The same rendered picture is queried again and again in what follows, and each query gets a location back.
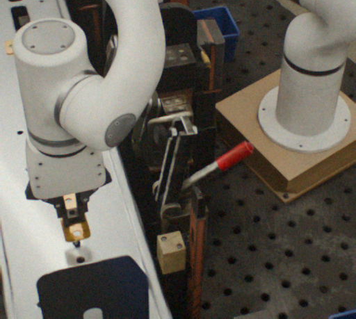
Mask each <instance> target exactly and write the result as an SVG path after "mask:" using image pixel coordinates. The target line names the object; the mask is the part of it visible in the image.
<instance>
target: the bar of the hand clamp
mask: <svg viewBox="0 0 356 319"><path fill-rule="evenodd" d="M200 134H202V128H201V127H200V128H197V127H196V126H195V125H191V121H190V120H189V117H188V116H181V117H173V120H172V126H171V127H170V129H169V130H166V129H165V127H164V126H163V125H162V124H157V125H156V126H155V127H154V140H155V142H156V143H157V144H158V145H164V143H165V142H167V139H168V138H169V140H168V146H167V149H165V156H164V159H163V166H162V169H161V175H160V179H159V185H158V188H157V193H156V201H157V202H161V198H160V196H161V195H162V193H164V192H165V193H164V196H163V202H162V206H161V208H162V207H163V206H164V205H166V204H168V203H171V202H177V203H178V200H179V197H180V195H181V189H182V186H183V182H184V177H185V173H186V168H187V166H188V160H189V157H190V154H191V148H192V145H193V143H194V139H195V138H197V135H200Z"/></svg>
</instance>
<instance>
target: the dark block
mask: <svg viewBox="0 0 356 319"><path fill-rule="evenodd" d="M196 65H197V62H196V60H195V57H194V55H193V54H192V51H191V49H190V47H189V45H188V43H186V44H178V45H174V46H170V47H165V60H164V65H163V71H162V74H161V78H160V79H159V83H158V85H157V87H156V91H157V94H158V97H159V99H162V98H167V97H173V96H177V95H184V96H186V97H187V99H188V102H189V104H190V106H191V102H192V89H195V83H196Z"/></svg>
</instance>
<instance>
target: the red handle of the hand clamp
mask: <svg viewBox="0 0 356 319"><path fill-rule="evenodd" d="M253 149H254V147H253V146H252V144H251V142H249V143H247V142H246V141H243V142H242V143H240V144H239V145H237V146H235V147H233V148H231V150H229V151H228V152H226V153H225V154H223V155H222V156H219V157H218V158H216V160H215V161H214V162H212V163H211V164H210V165H208V166H206V167H204V168H202V169H201V170H200V171H198V172H196V173H195V174H192V175H191V176H190V177H189V178H187V179H186V180H184V182H183V186H182V189H181V195H180V197H179V198H181V197H183V196H184V195H186V194H187V193H189V192H190V191H191V186H192V183H198V184H199V185H201V184H203V183H204V182H206V181H208V180H210V179H212V178H213V177H214V176H216V175H217V174H218V173H221V172H222V171H223V172H224V171H226V170H228V169H229V168H231V167H232V166H235V165H236V164H237V163H238V162H240V161H242V160H243V159H244V158H246V157H248V156H250V155H252V154H253V152H252V150H253ZM164 193H165V192H164ZM164 193H162V195H161V196H160V198H161V202H163V196H164Z"/></svg>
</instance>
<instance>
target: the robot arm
mask: <svg viewBox="0 0 356 319"><path fill-rule="evenodd" d="M291 1H292V2H294V3H296V4H297V5H299V6H302V7H303V8H305V9H307V10H309V11H310V12H309V13H303V14H301V15H299V16H297V17H296V18H295V19H294V20H293V21H292V22H291V23H290V24H289V27H288V30H286V35H285V38H284V48H283V54H282V65H281V72H280V83H279V86H277V87H276V88H273V89H272V90H270V91H269V92H268V93H267V94H266V96H265V97H264V98H263V100H262V102H261V104H260V105H259V112H258V118H259V125H261V128H262V129H263V131H264V133H265V134H266V136H267V137H268V138H269V139H270V140H271V141H272V142H274V143H276V144H277V145H279V146H280V147H283V148H285V149H286V150H289V151H292V152H298V153H304V154H312V153H319V152H324V151H327V150H329V149H330V148H332V147H334V146H336V145H338V144H339V143H340V142H341V141H342V140H343V139H344V138H345V137H346V134H347V133H348V130H349V128H350V111H349V108H348V106H347V104H346V102H345V101H344V100H343V99H342V98H341V97H340V96H339V89H340V86H341V83H342V78H343V72H344V67H345V64H346V58H347V53H348V48H349V46H350V43H351V41H354V40H356V0H291ZM106 2H107V3H108V5H109V6H110V7H111V10H113V12H114V14H115V18H116V21H117V24H118V49H117V52H116V56H115V60H114V61H113V64H112V65H111V67H110V70H109V71H108V74H107V75H106V77H105V78H103V77H102V76H100V75H99V74H98V73H96V71H95V70H94V69H93V66H92V65H91V63H90V61H89V58H88V48H87V40H86V35H84V32H83V31H82V30H81V29H80V27H79V26H78V25H77V24H75V23H74V22H71V21H68V20H66V19H60V18H44V19H38V20H35V21H33V22H29V23H28V24H26V25H24V26H23V27H22V28H21V29H20V30H19V31H18V32H17V33H16V34H15V37H14V38H13V54H14V59H15V67H16V72H17V79H19V87H20V92H21V96H22V104H23V108H24V116H25V120H26V128H27V134H26V145H25V152H26V167H27V172H28V178H29V181H28V183H27V185H26V189H25V191H24V194H25V198H26V199H27V200H39V199H41V200H42V201H43V202H46V203H49V204H51V205H52V206H54V208H55V210H56V217H57V219H60V218H62V219H63V224H64V226H66V225H68V219H67V209H66V205H65V200H64V197H63V196H64V195H70V194H74V193H75V197H76V207H77V209H78V212H79V219H80V222H85V221H86V217H85V216H84V213H87V212H89V210H88V202H89V201H90V197H91V196H92V195H93V194H94V193H95V192H96V191H97V189H98V188H99V187H102V186H105V185H106V184H108V183H110V182H112V181H113V179H112V178H111V174H110V172H109V171H108V170H107V169H106V168H105V167H104V157H103V154H102V152H105V151H108V150H111V149H112V148H114V147H116V146H117V145H119V144H120V143H121V142H122V141H123V140H124V139H125V138H126V137H127V135H128V134H129V132H130V131H131V130H132V128H133V127H134V125H135V124H136V121H137V120H138V118H139V117H140V116H141V114H142V113H143V111H144V110H145V107H146V105H147V103H148V101H149V100H150V98H151V96H153V94H154V91H155V90H156V87H157V85H158V83H159V79H160V78H161V74H162V71H163V65H164V60H165V36H164V30H163V23H162V19H161V14H160V10H159V5H158V0H106Z"/></svg>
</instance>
